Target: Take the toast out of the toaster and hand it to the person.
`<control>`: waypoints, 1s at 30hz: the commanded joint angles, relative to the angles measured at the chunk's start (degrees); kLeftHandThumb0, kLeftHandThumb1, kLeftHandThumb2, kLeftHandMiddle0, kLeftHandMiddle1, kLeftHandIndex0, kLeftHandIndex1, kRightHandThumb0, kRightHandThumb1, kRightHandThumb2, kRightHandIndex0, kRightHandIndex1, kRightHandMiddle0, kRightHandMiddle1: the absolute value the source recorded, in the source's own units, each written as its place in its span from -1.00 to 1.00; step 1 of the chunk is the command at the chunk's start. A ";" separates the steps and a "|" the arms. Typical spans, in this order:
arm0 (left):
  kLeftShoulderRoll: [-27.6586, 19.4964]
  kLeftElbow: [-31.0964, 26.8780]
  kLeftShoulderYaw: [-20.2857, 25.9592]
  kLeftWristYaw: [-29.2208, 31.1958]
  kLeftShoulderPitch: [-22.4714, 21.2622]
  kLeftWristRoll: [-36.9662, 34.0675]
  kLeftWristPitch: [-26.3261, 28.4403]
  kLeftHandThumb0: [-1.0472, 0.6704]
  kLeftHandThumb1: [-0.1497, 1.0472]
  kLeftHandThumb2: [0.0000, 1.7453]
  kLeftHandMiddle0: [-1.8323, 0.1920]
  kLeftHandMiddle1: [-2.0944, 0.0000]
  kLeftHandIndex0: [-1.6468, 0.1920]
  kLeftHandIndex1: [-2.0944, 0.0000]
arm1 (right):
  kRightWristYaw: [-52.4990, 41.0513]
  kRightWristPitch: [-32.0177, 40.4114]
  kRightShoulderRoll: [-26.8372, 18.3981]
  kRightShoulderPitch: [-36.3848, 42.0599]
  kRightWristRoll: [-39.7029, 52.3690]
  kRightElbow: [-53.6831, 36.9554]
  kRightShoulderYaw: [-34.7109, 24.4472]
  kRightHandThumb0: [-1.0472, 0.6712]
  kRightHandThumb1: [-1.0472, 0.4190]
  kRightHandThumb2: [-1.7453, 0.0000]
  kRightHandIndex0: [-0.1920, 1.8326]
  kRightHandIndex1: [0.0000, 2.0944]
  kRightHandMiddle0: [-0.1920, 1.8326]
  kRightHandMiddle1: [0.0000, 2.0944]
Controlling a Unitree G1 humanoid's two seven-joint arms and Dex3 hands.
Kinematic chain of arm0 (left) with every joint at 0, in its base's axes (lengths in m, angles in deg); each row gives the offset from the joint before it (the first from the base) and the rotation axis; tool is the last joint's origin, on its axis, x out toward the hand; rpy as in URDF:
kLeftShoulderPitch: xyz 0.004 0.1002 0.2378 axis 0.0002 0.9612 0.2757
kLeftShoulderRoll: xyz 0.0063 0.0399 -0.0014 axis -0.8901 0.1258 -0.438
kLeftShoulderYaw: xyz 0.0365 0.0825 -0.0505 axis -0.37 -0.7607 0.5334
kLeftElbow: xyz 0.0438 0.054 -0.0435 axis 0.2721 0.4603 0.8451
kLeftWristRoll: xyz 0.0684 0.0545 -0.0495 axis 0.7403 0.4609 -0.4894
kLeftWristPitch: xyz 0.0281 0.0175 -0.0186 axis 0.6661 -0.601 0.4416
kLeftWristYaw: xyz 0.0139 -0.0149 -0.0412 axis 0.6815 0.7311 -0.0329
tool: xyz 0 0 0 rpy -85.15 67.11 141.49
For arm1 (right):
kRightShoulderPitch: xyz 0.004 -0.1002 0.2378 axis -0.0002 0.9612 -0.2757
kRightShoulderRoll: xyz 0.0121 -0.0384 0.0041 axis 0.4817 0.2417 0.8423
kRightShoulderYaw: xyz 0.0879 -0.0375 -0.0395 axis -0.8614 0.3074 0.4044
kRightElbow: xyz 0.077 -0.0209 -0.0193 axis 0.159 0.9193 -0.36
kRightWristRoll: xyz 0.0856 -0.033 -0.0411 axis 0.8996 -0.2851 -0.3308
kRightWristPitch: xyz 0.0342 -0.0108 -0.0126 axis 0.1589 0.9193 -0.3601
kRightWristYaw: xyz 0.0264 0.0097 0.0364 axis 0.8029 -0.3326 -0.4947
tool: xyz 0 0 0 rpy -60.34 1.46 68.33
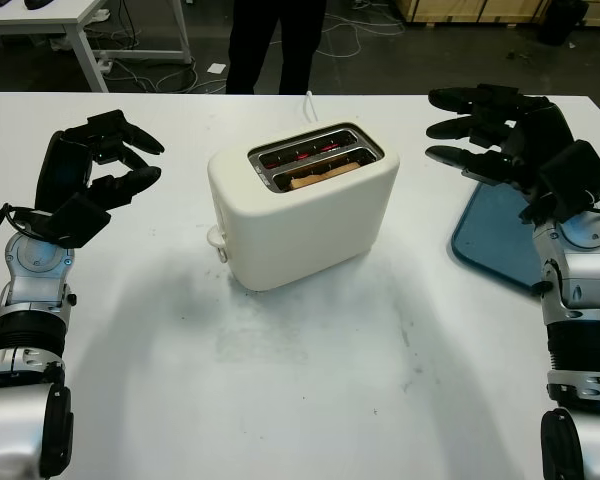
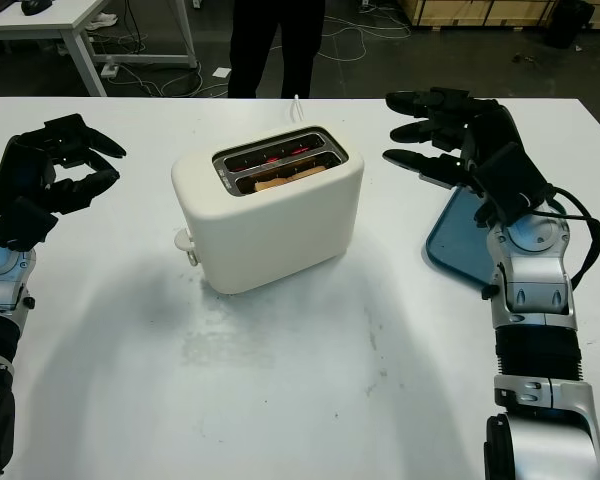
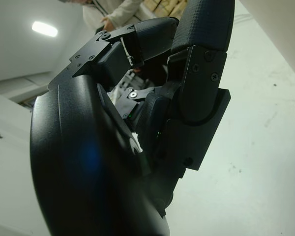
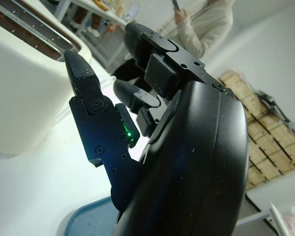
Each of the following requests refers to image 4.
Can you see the person's bare hand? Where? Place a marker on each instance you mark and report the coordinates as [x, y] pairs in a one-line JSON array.
[[181, 16]]

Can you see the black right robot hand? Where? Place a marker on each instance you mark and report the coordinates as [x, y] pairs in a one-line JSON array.
[[186, 159]]

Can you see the dark smartphone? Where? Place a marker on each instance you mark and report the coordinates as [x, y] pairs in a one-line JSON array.
[[175, 4]]

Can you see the person in cream sweater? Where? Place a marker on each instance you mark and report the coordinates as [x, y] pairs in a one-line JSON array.
[[206, 32]]

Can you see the white two-slot toaster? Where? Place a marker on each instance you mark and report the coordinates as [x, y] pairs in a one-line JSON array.
[[19, 98]]

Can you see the white desk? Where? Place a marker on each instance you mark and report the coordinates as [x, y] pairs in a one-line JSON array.
[[100, 9]]

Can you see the black metal trolley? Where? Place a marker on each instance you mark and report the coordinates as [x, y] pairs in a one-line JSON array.
[[270, 100]]

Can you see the blue plastic tray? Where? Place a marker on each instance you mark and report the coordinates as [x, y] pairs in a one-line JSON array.
[[88, 221]]

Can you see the white metal table frame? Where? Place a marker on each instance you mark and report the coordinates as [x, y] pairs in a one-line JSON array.
[[255, 216]]

